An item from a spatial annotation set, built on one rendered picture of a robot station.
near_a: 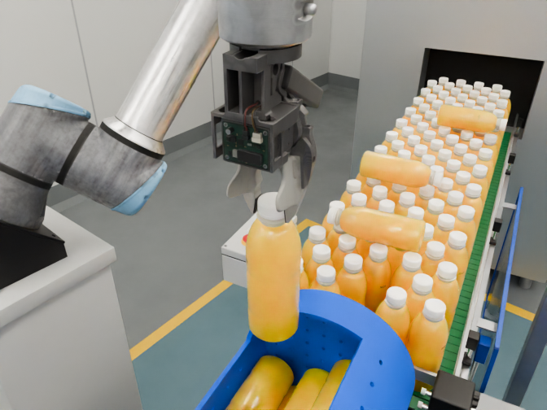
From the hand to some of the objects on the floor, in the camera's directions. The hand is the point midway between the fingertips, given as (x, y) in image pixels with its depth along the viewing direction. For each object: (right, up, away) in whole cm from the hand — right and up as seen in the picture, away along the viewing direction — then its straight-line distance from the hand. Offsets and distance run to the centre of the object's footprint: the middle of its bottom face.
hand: (273, 205), depth 59 cm
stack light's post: (+63, -107, +102) cm, 161 cm away
